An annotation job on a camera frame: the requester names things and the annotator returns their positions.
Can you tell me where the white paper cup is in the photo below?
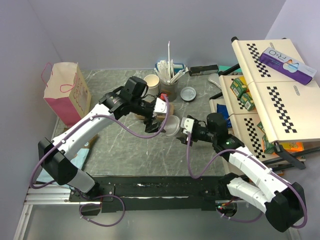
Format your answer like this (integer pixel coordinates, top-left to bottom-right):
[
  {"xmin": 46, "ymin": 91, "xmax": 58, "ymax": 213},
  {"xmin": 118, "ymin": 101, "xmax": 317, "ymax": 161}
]
[{"xmin": 163, "ymin": 115, "xmax": 181, "ymax": 137}]

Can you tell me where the grey straw holder cup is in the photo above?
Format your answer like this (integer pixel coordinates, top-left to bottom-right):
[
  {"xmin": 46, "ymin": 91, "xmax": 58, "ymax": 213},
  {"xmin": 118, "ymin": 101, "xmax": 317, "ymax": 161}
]
[{"xmin": 159, "ymin": 79, "xmax": 179, "ymax": 102}]

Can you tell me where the brown pulp cup carrier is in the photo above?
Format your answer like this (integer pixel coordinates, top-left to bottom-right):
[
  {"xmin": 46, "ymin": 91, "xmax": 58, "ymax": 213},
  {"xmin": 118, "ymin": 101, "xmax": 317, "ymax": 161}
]
[{"xmin": 133, "ymin": 98, "xmax": 174, "ymax": 121}]

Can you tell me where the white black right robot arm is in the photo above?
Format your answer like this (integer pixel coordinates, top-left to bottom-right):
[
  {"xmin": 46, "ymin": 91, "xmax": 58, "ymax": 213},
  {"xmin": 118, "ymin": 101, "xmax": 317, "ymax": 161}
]
[{"xmin": 180, "ymin": 112, "xmax": 308, "ymax": 232}]

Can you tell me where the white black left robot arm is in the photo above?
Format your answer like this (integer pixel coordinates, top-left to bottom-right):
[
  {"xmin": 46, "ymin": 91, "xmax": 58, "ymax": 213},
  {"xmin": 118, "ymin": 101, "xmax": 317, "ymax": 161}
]
[{"xmin": 37, "ymin": 76, "xmax": 170, "ymax": 201}]

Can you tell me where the blue snack packet right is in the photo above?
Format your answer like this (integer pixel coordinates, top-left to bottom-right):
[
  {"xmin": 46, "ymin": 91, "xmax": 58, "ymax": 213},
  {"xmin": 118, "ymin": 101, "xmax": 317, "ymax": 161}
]
[{"xmin": 216, "ymin": 103, "xmax": 232, "ymax": 128}]

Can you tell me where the stack of white paper cups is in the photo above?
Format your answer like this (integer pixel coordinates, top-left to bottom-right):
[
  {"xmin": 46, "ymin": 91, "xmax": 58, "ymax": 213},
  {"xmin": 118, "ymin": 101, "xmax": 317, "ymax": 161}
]
[{"xmin": 143, "ymin": 74, "xmax": 160, "ymax": 96}]

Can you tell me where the tall wrapped straw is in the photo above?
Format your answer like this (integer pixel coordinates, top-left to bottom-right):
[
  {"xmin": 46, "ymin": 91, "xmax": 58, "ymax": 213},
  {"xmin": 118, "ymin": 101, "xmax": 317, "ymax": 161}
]
[{"xmin": 167, "ymin": 41, "xmax": 172, "ymax": 79}]

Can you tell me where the bundle of wrapped straws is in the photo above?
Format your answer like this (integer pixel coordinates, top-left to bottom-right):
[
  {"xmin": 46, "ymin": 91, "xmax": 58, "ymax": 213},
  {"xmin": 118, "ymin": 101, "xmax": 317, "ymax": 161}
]
[{"xmin": 154, "ymin": 59, "xmax": 189, "ymax": 85}]

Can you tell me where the green box lower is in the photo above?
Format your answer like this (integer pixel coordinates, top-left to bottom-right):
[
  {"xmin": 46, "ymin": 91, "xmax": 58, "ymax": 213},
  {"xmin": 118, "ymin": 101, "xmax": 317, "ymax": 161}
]
[{"xmin": 240, "ymin": 91, "xmax": 256, "ymax": 111}]

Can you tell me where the green box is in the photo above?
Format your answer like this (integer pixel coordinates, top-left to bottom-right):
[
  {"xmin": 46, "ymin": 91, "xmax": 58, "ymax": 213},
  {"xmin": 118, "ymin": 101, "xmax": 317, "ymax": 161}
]
[
  {"xmin": 240, "ymin": 91, "xmax": 256, "ymax": 111},
  {"xmin": 230, "ymin": 76, "xmax": 249, "ymax": 99}
]

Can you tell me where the green box upper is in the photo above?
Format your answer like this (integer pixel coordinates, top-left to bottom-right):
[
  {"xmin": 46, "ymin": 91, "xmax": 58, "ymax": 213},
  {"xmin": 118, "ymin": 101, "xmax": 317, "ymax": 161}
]
[{"xmin": 230, "ymin": 76, "xmax": 249, "ymax": 99}]

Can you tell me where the blue white box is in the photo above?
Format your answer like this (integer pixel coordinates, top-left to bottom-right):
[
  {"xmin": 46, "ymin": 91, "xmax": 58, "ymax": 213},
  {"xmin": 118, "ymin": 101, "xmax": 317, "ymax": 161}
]
[{"xmin": 155, "ymin": 60, "xmax": 188, "ymax": 74}]

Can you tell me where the green orange juice carton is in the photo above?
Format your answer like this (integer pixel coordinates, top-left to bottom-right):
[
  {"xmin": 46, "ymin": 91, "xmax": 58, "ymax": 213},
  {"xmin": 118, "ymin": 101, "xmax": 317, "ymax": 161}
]
[{"xmin": 261, "ymin": 134, "xmax": 276, "ymax": 155}]

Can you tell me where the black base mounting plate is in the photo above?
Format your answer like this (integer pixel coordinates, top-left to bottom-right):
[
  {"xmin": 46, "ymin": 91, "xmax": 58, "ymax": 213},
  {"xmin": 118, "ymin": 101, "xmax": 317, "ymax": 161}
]
[{"xmin": 69, "ymin": 176, "xmax": 233, "ymax": 213}]

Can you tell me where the black rectangular box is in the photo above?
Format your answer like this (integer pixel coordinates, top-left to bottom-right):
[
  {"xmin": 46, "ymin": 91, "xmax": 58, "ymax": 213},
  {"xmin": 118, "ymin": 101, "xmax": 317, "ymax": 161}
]
[{"xmin": 188, "ymin": 64, "xmax": 219, "ymax": 76}]

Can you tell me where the cream checkered folding board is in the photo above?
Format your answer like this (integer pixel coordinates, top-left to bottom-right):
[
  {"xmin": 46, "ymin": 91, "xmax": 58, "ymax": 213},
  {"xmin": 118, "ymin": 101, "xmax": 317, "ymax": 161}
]
[{"xmin": 209, "ymin": 37, "xmax": 320, "ymax": 170}]

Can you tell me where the pink white paper bag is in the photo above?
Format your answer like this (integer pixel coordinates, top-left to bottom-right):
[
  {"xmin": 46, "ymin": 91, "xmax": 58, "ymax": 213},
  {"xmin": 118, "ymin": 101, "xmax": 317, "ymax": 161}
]
[{"xmin": 41, "ymin": 62, "xmax": 92, "ymax": 127}]

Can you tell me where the brown blue snack packet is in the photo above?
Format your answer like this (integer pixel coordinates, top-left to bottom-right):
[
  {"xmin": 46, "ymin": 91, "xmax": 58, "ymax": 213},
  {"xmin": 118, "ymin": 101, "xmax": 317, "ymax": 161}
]
[{"xmin": 36, "ymin": 134, "xmax": 98, "ymax": 183}]

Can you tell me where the purple white R&O box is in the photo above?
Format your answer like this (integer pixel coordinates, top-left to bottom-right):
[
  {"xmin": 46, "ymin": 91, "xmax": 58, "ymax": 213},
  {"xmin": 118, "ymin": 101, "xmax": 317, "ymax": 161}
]
[{"xmin": 259, "ymin": 47, "xmax": 317, "ymax": 85}]

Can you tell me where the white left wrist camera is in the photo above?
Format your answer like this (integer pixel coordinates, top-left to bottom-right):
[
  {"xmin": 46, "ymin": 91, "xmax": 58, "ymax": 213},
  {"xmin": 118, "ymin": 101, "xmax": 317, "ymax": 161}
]
[{"xmin": 153, "ymin": 93, "xmax": 168, "ymax": 115}]

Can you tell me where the aluminium rail frame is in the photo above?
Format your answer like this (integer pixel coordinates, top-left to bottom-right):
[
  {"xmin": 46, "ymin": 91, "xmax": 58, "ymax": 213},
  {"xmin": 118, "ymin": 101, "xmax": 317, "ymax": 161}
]
[{"xmin": 14, "ymin": 176, "xmax": 299, "ymax": 240}]

